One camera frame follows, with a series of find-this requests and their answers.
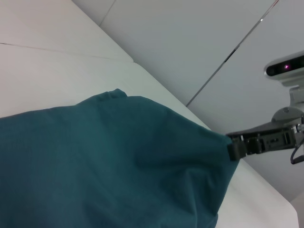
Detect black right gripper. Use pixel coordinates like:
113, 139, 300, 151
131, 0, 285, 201
225, 121, 299, 162

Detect teal printed t-shirt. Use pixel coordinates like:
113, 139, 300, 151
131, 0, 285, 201
0, 88, 240, 228

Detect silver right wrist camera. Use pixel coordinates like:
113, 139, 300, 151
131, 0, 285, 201
263, 49, 304, 86

